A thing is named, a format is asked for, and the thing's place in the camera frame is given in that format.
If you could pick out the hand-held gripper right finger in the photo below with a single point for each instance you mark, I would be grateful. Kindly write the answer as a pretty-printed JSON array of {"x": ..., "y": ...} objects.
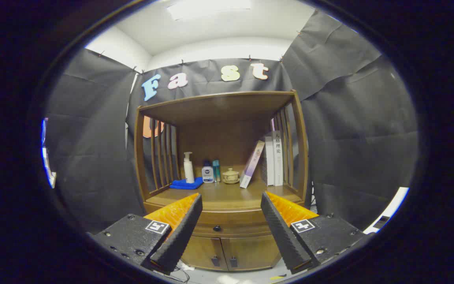
[{"x": 284, "y": 236}]

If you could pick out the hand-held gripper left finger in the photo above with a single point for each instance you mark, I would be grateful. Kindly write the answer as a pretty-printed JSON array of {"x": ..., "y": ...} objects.
[{"x": 179, "y": 236}]

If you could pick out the brown wooden drawer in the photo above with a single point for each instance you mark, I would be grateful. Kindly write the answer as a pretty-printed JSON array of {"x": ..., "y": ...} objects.
[{"x": 235, "y": 223}]

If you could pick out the wooden cabinet door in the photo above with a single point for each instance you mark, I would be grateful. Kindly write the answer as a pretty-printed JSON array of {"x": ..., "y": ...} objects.
[
  {"x": 250, "y": 252},
  {"x": 203, "y": 252}
]

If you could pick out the wooden countertop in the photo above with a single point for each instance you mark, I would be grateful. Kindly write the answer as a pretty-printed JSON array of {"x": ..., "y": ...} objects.
[{"x": 227, "y": 195}]

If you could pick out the brown wooden cabinet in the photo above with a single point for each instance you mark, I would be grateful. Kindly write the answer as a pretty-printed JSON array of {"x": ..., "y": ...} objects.
[{"x": 227, "y": 114}]

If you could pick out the blue folded cloth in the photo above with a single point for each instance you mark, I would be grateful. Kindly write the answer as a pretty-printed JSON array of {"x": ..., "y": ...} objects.
[{"x": 185, "y": 184}]

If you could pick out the white pump bottle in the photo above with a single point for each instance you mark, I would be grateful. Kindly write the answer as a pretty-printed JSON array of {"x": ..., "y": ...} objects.
[{"x": 188, "y": 171}]

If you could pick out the white bottle with dark cap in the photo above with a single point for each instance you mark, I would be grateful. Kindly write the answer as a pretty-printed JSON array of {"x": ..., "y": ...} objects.
[{"x": 207, "y": 174}]

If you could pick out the beige saucer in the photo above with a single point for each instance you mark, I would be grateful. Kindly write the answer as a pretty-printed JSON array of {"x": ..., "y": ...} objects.
[{"x": 231, "y": 182}]

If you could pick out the slim teal bottle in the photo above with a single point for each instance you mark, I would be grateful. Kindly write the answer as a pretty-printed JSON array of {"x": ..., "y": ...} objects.
[{"x": 216, "y": 171}]

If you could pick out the purple and white book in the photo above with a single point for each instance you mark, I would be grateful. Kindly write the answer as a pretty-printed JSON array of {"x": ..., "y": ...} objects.
[{"x": 252, "y": 165}]

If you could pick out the white book with black title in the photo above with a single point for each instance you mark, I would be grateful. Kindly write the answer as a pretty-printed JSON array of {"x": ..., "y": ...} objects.
[{"x": 278, "y": 157}]

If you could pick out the beige lidded tea cup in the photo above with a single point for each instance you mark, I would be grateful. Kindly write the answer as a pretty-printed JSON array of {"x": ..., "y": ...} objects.
[{"x": 231, "y": 174}]

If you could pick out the white appliance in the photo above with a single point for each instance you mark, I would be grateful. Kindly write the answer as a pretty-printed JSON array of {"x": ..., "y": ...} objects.
[{"x": 392, "y": 205}]

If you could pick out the white panel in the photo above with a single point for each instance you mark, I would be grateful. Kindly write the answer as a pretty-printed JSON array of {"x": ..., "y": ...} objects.
[{"x": 48, "y": 161}]

